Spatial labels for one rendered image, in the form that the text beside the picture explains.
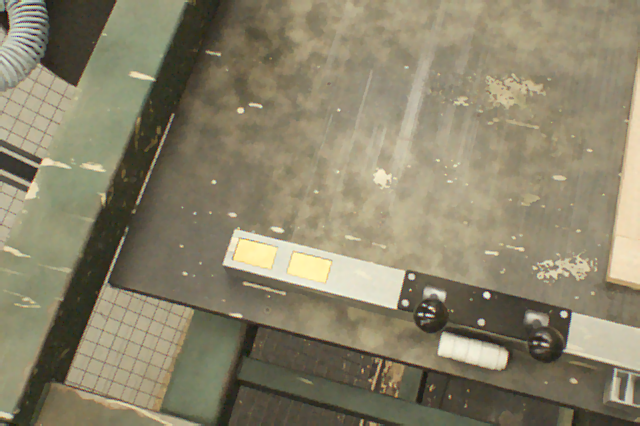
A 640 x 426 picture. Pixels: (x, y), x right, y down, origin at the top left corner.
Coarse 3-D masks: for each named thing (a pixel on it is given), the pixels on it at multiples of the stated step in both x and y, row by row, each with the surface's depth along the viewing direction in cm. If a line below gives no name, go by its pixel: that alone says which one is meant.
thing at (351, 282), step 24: (264, 240) 96; (240, 264) 95; (288, 264) 95; (336, 264) 94; (360, 264) 94; (288, 288) 96; (312, 288) 93; (336, 288) 93; (360, 288) 93; (384, 288) 93; (384, 312) 94; (408, 312) 92; (480, 336) 92; (504, 336) 90; (576, 336) 89; (600, 336) 89; (624, 336) 89; (576, 360) 90; (600, 360) 88; (624, 360) 88
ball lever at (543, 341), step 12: (528, 312) 89; (540, 312) 89; (528, 324) 88; (540, 324) 86; (528, 336) 79; (540, 336) 78; (552, 336) 78; (528, 348) 79; (540, 348) 77; (552, 348) 77; (540, 360) 78; (552, 360) 78
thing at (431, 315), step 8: (432, 288) 90; (440, 288) 91; (424, 296) 90; (432, 296) 88; (440, 296) 90; (416, 304) 81; (424, 304) 80; (432, 304) 80; (440, 304) 80; (416, 312) 80; (424, 312) 79; (432, 312) 79; (440, 312) 79; (448, 312) 80; (416, 320) 80; (424, 320) 79; (432, 320) 79; (440, 320) 79; (448, 320) 80; (424, 328) 80; (432, 328) 79; (440, 328) 80
